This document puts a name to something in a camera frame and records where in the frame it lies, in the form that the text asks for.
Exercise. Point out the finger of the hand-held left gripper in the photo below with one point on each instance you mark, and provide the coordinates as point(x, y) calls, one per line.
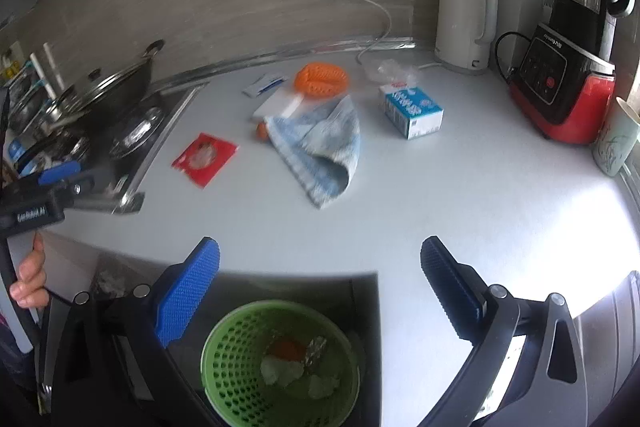
point(60, 172)
point(87, 182)

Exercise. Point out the red snack packet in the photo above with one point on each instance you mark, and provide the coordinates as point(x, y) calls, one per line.
point(205, 159)

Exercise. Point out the pale green patterned cup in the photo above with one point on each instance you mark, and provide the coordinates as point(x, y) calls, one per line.
point(612, 142)

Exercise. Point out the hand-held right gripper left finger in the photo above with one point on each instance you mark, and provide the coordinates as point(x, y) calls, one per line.
point(191, 292)

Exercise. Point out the white sachet with blue print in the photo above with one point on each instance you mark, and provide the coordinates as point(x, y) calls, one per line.
point(262, 86)

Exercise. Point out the dish rack with utensils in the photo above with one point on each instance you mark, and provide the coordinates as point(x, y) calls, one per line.
point(25, 92)

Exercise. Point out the orange silicone scrubber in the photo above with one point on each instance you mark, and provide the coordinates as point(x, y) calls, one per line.
point(320, 79)

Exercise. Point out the orange peel piece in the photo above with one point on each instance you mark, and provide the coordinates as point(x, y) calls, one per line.
point(286, 349)

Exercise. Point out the clear plastic bag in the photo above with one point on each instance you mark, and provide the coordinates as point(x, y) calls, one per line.
point(392, 71)

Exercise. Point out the blue and white towel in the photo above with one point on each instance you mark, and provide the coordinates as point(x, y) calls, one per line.
point(325, 152)

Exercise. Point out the white electric kettle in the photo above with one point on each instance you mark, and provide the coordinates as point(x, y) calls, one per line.
point(460, 17)

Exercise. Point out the crumpled foil wrapper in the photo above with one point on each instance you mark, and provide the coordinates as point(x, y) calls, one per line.
point(315, 349)

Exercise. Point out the person's left hand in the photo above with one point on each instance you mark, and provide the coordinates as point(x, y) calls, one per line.
point(31, 277)

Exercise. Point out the black wok with glass lid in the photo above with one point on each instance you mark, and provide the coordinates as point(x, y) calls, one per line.
point(120, 82)

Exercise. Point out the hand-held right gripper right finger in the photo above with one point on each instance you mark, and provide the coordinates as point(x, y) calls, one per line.
point(450, 289)

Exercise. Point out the white flat paper box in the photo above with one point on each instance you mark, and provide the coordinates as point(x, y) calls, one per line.
point(275, 107)

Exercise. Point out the black and red blender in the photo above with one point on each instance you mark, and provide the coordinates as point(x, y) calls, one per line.
point(565, 72)

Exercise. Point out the small orange scrap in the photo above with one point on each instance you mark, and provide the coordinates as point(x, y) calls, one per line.
point(261, 132)

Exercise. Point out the blue and white carton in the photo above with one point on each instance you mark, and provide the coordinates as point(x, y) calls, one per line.
point(415, 114)

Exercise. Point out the crumpled white tissue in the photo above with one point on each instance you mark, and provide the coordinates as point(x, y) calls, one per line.
point(322, 386)
point(280, 372)

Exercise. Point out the green perforated plastic basket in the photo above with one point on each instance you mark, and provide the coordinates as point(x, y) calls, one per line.
point(225, 369)

